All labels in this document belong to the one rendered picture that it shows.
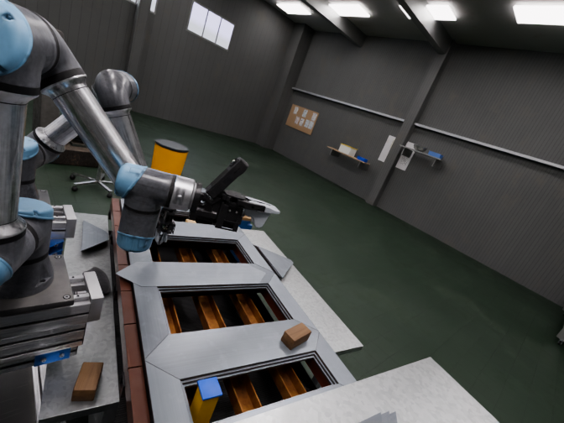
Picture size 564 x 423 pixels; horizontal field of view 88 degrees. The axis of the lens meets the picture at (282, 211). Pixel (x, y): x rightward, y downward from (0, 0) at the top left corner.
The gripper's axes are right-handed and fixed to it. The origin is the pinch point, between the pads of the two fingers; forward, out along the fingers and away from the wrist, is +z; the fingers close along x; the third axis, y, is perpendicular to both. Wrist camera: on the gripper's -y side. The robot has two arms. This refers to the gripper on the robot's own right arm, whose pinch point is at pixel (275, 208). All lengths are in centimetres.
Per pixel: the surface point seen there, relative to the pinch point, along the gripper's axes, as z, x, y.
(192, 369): -5, -12, 60
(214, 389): 0, -2, 57
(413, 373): 63, 5, 42
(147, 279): -25, -55, 54
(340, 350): 67, -35, 66
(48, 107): -197, -410, 24
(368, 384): 41, 10, 42
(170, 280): -16, -57, 54
